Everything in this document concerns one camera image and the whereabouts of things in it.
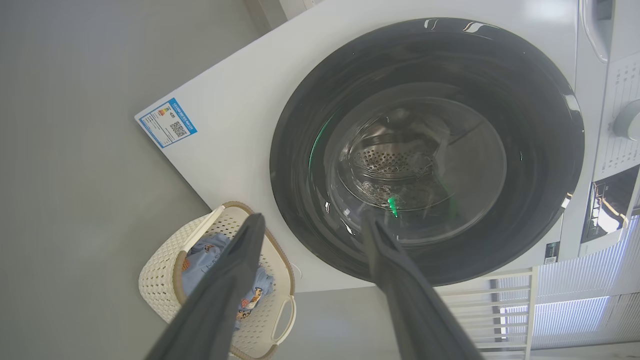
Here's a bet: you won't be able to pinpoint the black display panel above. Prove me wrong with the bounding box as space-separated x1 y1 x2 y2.
580 165 640 244

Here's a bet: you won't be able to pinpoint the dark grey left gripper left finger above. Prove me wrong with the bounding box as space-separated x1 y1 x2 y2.
145 213 267 360

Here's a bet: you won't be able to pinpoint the blue energy label sticker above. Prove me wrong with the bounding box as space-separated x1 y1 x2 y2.
137 97 198 149

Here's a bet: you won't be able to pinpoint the stainless steel washing machine drum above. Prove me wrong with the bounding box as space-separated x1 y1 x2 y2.
340 107 451 211

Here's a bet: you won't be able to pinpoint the black round glass washer door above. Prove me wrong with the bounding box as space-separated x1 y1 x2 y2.
269 17 586 287

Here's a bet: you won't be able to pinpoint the white railing rack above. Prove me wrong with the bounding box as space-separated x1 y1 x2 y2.
435 267 539 360

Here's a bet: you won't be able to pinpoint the cream perforated laundry basket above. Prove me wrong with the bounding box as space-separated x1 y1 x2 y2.
138 201 297 360

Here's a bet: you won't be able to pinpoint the white control dial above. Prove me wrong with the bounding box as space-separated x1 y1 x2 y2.
613 99 640 142

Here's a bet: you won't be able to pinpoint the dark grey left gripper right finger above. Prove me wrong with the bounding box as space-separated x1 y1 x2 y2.
363 215 484 360

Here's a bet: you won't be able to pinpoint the blue bear print garment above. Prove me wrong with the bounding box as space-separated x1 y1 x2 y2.
235 267 275 331

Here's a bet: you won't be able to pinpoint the white washing machine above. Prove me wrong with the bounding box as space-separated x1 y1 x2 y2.
134 0 640 293

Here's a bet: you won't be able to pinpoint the white ribbed blinds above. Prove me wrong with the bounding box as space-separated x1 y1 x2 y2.
500 215 640 351

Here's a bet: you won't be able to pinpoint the white detergent drawer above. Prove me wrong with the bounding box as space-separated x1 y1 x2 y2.
580 0 616 63

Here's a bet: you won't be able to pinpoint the plain blue garment with writing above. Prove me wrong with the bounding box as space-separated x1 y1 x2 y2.
181 234 232 297

